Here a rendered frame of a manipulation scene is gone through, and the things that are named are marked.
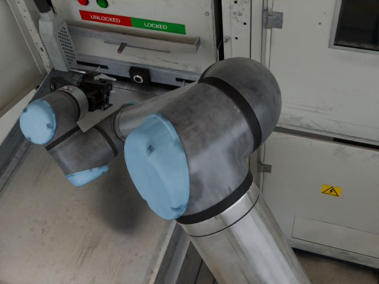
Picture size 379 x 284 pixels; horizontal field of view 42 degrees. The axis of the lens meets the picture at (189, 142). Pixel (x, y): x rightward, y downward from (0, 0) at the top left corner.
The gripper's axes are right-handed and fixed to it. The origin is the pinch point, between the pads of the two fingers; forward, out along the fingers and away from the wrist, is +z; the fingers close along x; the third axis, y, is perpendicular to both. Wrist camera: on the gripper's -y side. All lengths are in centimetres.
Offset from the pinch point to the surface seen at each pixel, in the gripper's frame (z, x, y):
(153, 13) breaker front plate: 4.5, 19.5, 12.5
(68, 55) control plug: 3.7, 4.3, -13.4
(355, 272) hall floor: 55, -81, 86
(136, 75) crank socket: 12.0, -1.0, 5.0
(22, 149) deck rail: -11.5, -21.5, -20.3
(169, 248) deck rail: -30, -28, 33
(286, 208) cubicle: 37, -49, 55
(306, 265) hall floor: 53, -83, 66
